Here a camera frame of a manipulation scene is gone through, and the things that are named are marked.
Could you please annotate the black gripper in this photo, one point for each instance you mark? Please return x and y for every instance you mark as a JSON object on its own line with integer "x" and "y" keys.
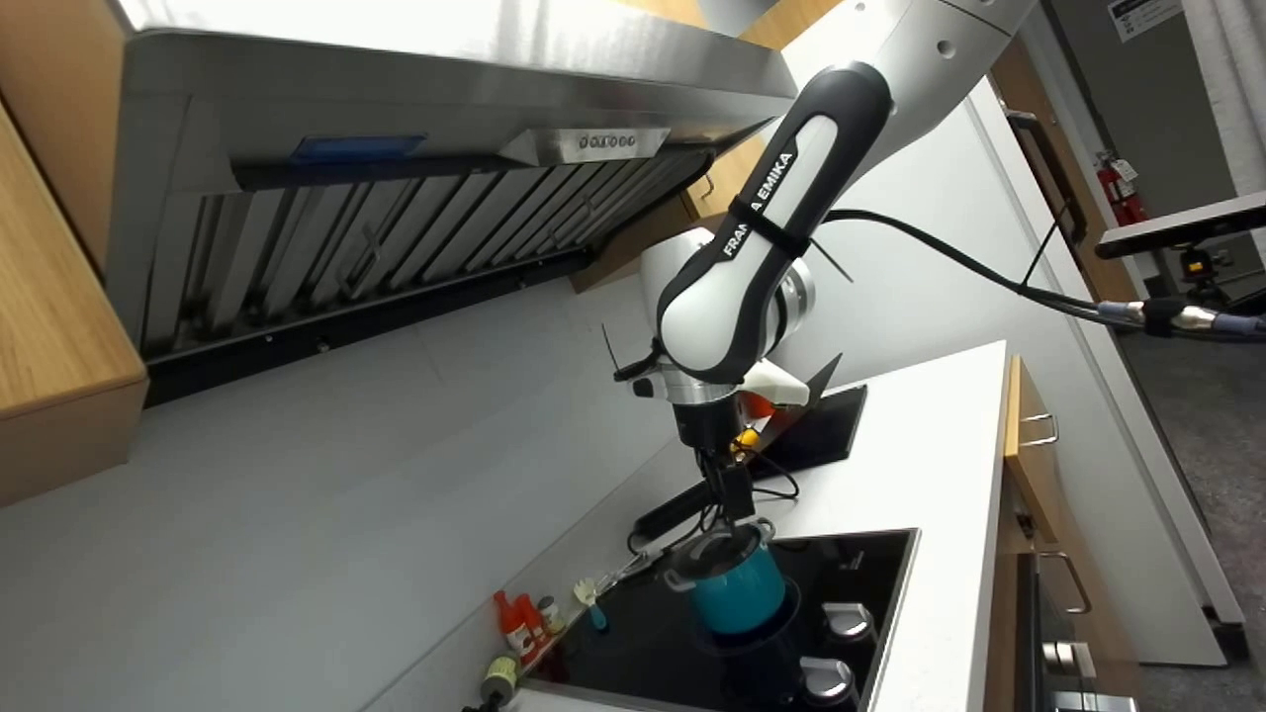
{"x": 713, "y": 442}

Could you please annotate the grey pot lid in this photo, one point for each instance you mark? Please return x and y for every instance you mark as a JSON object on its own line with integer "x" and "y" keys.
{"x": 724, "y": 560}

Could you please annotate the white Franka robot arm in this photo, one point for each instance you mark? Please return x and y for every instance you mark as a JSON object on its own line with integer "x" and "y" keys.
{"x": 754, "y": 251}

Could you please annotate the blue pot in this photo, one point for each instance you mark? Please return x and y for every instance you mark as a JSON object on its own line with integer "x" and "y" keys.
{"x": 747, "y": 599}

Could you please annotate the yellow tape bundle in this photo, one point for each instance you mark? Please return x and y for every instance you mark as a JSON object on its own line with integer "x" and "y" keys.
{"x": 751, "y": 442}

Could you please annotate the black power brick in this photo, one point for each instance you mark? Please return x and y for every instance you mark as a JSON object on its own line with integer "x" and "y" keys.
{"x": 657, "y": 517}

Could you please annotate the black laptop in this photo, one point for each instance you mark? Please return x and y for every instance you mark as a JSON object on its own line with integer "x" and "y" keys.
{"x": 823, "y": 429}

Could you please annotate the silver cooktop knob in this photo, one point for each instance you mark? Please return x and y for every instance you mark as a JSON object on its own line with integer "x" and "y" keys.
{"x": 847, "y": 621}
{"x": 829, "y": 683}

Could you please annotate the black glass cooktop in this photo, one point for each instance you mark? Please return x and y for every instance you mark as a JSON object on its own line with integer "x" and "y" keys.
{"x": 648, "y": 653}

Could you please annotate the red bottle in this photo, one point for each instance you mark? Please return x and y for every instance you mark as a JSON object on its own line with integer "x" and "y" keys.
{"x": 521, "y": 628}

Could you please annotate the small yellowish bottle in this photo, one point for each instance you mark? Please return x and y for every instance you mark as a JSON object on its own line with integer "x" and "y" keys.
{"x": 499, "y": 680}

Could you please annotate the wooden base cabinet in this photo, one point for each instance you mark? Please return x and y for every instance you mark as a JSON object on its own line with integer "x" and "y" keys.
{"x": 1028, "y": 490}

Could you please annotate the silver oven knob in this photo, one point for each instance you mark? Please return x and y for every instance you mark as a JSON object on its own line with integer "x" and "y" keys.
{"x": 1067, "y": 653}

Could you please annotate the white hood label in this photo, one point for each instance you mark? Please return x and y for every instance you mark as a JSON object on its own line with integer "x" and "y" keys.
{"x": 615, "y": 144}

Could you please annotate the black oven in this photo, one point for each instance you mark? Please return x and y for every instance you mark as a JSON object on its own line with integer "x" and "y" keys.
{"x": 1094, "y": 619}

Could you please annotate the stainless range hood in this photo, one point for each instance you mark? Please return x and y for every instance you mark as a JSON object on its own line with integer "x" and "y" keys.
{"x": 397, "y": 210}

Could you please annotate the red fire extinguisher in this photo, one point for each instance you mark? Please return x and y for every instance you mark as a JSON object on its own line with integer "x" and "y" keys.
{"x": 1123, "y": 189}

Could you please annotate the black breadboard table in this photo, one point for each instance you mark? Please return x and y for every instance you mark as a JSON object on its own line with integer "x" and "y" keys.
{"x": 1187, "y": 219}

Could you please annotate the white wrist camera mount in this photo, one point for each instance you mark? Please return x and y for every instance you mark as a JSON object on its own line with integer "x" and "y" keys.
{"x": 777, "y": 383}

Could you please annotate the brown door frame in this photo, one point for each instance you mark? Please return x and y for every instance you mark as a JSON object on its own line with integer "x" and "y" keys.
{"x": 1016, "y": 80}

